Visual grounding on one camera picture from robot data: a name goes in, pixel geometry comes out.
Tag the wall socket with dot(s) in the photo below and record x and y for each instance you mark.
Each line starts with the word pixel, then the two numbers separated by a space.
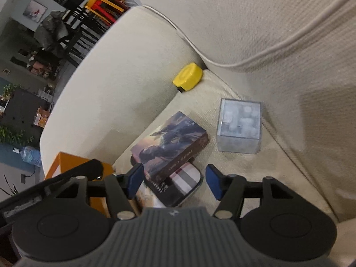
pixel 23 178

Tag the orange cardboard box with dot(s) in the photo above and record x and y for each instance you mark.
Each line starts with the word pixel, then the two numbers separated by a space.
pixel 66 160

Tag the yellow tape measure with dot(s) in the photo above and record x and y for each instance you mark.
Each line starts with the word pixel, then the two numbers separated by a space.
pixel 189 76

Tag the illustrated dark card box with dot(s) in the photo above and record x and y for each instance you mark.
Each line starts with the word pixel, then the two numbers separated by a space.
pixel 169 141
pixel 159 190

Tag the small green potted plant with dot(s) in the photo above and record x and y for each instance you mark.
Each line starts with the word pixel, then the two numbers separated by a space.
pixel 10 90

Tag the dark grey cabinet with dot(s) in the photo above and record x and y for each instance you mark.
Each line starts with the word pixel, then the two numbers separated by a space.
pixel 22 108

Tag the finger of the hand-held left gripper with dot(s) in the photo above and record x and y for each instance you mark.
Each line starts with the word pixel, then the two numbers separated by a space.
pixel 86 168

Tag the beige fabric sofa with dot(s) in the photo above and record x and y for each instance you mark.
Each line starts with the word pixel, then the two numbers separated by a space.
pixel 250 19

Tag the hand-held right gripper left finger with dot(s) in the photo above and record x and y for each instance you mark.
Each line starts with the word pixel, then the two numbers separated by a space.
pixel 136 179

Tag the trailing green plant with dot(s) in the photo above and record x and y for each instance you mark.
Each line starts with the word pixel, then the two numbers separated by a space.
pixel 12 136

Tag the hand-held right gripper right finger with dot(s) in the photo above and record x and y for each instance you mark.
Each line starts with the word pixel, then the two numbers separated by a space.
pixel 214 182

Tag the framed wall painting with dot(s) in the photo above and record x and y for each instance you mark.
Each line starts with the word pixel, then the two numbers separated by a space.
pixel 34 10

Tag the black dining chair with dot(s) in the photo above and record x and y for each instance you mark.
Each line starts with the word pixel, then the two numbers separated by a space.
pixel 59 51
pixel 86 37

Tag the red stool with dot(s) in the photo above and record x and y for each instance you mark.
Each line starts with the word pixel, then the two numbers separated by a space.
pixel 111 5

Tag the small open cardboard carton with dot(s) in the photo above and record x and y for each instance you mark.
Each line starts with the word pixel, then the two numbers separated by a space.
pixel 41 118

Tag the dark jacket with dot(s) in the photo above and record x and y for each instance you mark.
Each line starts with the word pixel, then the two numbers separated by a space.
pixel 50 30

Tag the blue water jug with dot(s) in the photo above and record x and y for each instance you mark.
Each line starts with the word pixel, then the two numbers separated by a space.
pixel 29 155

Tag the clear plastic box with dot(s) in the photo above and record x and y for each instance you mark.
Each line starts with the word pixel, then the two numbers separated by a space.
pixel 239 128

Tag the small yellow wall frame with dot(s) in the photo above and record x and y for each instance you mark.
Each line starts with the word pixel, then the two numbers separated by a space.
pixel 6 71

